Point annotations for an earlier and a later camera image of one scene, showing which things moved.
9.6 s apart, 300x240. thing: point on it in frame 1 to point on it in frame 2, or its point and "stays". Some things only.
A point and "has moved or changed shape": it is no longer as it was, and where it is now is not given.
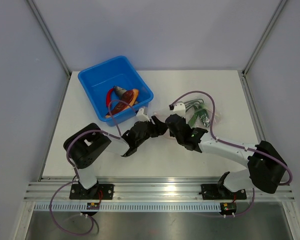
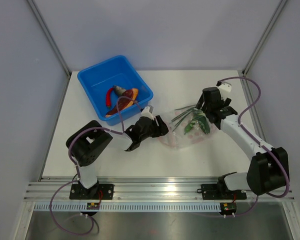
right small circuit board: [229, 206] stays
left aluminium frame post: [48, 33] stays
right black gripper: [171, 134] to [200, 102]
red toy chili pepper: [109, 97] stays
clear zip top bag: [198, 111] has moved or changed shape
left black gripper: [158, 128] stays
